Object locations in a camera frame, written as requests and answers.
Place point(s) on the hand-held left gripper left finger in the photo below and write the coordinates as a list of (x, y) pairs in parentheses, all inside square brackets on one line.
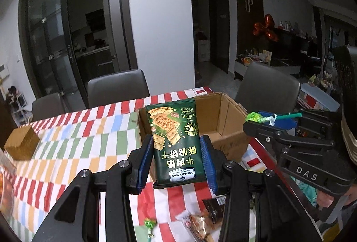
[(146, 158)]

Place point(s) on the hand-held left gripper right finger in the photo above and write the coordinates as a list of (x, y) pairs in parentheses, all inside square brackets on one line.
[(207, 162)]

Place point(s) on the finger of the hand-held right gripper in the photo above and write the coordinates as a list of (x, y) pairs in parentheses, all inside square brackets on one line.
[(284, 123), (279, 136)]

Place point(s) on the green lollipop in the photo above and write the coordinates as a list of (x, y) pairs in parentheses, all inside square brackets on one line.
[(287, 116)]

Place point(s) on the green cracker packet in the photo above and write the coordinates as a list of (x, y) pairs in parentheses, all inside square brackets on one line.
[(173, 141)]

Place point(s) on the clear packet of brown snacks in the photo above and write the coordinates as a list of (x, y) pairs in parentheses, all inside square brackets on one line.
[(199, 226)]

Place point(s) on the grey dining chair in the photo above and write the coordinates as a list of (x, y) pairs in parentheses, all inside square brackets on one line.
[(267, 85), (118, 88), (47, 106)]

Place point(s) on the dark brown snack packet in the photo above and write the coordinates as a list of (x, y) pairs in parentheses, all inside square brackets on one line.
[(214, 207)]

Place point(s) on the colourful checked tablecloth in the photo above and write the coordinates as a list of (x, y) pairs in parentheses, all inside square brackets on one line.
[(83, 147)]

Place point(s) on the small green wrapped candy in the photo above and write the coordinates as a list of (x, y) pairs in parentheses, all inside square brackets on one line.
[(150, 224)]

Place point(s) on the dark sideboard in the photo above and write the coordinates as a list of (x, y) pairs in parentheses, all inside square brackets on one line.
[(295, 46)]

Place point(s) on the red foil balloons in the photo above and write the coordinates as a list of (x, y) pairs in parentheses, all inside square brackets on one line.
[(265, 28)]

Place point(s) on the dark tall wardrobe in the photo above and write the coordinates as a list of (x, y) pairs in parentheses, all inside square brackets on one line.
[(248, 21)]

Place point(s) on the small brown cardboard box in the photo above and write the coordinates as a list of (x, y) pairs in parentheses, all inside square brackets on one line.
[(22, 143)]

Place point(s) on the white shelf rack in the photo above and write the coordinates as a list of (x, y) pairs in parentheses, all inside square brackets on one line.
[(18, 106)]

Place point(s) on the glass sliding door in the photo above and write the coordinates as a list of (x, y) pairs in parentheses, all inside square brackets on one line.
[(50, 44)]

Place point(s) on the white wall panel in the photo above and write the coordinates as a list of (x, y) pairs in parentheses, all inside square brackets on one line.
[(4, 70)]

